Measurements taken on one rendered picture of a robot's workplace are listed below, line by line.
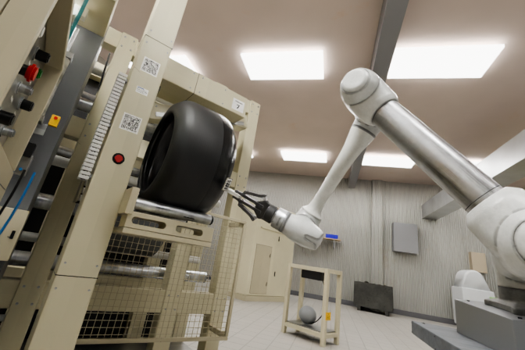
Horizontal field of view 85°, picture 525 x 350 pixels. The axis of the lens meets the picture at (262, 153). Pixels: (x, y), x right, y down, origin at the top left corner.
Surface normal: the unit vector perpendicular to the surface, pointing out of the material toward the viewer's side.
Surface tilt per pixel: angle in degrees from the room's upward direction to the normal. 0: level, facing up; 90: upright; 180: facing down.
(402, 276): 90
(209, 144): 87
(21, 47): 90
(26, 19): 90
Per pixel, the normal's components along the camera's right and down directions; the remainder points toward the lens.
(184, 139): -0.07, -0.36
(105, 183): 0.61, -0.19
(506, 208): -0.61, -0.48
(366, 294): -0.40, -0.38
